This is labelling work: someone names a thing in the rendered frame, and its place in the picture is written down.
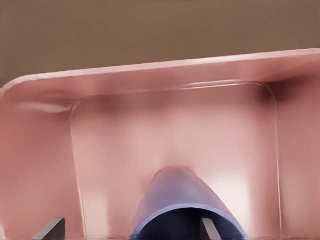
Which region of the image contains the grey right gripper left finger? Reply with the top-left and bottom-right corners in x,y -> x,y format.
33,217 -> 66,240

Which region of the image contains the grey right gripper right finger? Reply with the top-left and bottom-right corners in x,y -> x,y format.
201,218 -> 222,240

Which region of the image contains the blue cup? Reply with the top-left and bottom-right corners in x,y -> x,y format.
129,165 -> 249,240

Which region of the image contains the pink plastic box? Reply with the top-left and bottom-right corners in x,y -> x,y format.
0,48 -> 320,240

